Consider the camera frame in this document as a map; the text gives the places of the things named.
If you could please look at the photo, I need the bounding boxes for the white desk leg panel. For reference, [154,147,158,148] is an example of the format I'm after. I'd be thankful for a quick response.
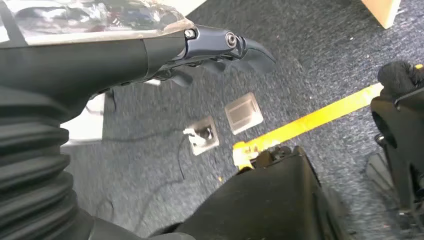
[60,93,107,148]

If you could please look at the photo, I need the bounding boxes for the white power plug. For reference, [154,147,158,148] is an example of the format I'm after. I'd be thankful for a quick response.
[182,127,208,147]

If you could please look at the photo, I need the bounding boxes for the open floor socket box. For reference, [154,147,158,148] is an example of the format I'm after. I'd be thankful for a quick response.
[183,115,221,157]

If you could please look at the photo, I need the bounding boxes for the closed floor socket box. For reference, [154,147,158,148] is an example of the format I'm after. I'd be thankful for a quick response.
[224,92,265,136]

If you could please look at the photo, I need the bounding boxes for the yellow floor tape strip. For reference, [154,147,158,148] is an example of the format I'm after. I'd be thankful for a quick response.
[232,63,424,171]

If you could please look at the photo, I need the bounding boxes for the light wooden desk leg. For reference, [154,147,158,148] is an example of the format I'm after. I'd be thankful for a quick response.
[360,0,403,30]

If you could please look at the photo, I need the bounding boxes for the black floor cable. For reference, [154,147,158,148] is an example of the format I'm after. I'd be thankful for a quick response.
[176,136,188,182]

